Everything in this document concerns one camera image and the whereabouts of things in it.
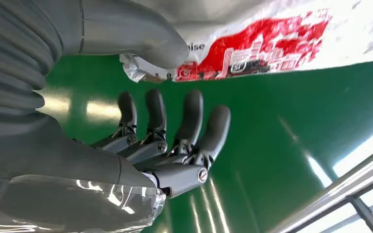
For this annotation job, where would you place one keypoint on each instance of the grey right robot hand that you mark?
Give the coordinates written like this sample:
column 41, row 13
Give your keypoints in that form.
column 61, row 167

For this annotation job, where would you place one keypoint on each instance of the green conveyor belt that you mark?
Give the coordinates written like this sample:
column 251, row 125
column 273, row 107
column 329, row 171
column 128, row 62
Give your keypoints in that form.
column 270, row 135

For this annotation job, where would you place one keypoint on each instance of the grey ribbed right arm sleeve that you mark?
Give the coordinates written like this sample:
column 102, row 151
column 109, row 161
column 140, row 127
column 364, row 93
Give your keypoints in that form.
column 9, row 64

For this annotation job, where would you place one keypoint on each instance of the silver conveyor side rail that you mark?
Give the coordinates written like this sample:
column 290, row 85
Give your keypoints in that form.
column 341, row 189

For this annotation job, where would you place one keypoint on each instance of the dark metal frame strut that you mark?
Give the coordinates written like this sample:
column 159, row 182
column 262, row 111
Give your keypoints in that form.
column 365, row 214

